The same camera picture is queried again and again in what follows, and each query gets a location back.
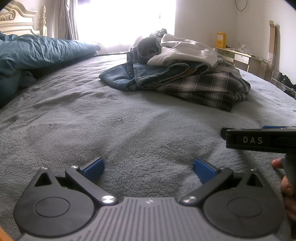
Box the black wall cable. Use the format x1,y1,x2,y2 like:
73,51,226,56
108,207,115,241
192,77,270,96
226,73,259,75
235,0,248,11

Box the cream desk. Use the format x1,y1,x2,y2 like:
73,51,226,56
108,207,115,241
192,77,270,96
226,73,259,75
213,47,273,80

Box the dark grey garment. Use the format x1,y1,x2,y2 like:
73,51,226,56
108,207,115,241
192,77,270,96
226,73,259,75
136,37,162,58

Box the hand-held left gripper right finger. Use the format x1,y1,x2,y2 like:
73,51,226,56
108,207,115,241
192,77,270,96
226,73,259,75
180,158,266,206

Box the blue denim jeans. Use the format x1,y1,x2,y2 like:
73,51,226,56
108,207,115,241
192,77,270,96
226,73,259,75
127,46,210,90

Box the grey curtain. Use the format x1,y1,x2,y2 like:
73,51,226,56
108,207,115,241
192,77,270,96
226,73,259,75
54,0,79,40

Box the dark plaid shirt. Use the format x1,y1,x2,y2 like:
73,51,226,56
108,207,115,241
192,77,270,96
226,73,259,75
154,71,251,113

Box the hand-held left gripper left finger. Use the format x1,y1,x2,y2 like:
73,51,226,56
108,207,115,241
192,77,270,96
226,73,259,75
34,157,117,205

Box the flattened cardboard box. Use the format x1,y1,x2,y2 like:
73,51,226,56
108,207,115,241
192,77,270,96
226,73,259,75
268,20,277,61

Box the teal duvet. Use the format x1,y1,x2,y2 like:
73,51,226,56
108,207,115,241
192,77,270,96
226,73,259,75
0,31,102,109

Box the grey fleece bed blanket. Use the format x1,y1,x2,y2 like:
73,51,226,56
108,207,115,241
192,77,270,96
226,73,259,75
0,52,296,241

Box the dark blue garment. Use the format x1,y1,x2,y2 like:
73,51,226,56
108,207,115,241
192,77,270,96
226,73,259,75
99,64,139,91

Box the white metal shoe rack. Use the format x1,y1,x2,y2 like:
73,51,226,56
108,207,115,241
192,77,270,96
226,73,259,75
270,70,296,100

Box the bright window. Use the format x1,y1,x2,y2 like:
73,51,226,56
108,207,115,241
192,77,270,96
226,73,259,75
76,0,176,47

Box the yellow box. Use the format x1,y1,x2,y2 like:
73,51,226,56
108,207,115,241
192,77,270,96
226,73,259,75
216,32,227,49

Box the person's right hand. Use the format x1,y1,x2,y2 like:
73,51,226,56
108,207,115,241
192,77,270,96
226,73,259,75
272,159,296,219

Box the light grey garment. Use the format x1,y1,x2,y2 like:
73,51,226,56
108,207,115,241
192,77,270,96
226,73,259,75
215,53,242,78

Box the cream carved headboard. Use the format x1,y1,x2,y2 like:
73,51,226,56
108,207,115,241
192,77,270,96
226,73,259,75
0,0,48,36

